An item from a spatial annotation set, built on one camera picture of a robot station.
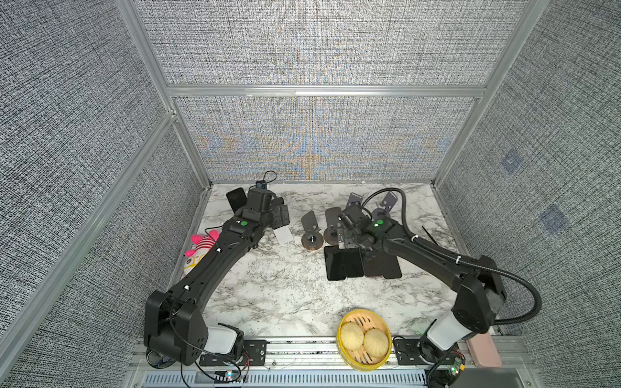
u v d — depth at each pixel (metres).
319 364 0.73
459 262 0.46
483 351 0.72
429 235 1.00
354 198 0.99
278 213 0.73
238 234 0.54
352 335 0.71
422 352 0.65
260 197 0.61
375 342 0.70
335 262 0.93
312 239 0.98
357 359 0.70
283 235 1.00
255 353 0.74
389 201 1.03
